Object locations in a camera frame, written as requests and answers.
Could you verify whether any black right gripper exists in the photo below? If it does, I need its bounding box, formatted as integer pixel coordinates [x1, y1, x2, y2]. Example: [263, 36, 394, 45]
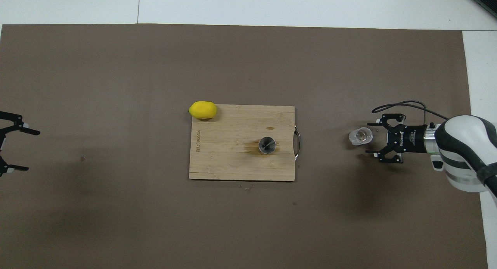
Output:
[365, 113, 430, 164]

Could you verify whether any clear plastic cup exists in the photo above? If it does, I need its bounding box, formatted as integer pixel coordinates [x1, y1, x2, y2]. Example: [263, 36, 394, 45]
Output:
[348, 127, 374, 146]

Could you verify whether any steel double jigger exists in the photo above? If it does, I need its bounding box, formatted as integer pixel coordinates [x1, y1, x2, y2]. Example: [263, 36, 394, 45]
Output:
[258, 136, 276, 155]

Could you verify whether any brown table mat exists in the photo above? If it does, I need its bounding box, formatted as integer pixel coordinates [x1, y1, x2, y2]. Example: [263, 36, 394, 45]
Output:
[0, 24, 489, 269]

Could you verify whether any wooden cutting board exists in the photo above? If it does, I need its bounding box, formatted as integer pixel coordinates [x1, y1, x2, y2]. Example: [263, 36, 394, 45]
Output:
[189, 104, 301, 182]

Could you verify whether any yellow lemon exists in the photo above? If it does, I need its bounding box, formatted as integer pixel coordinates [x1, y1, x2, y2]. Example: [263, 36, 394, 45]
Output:
[189, 101, 218, 120]

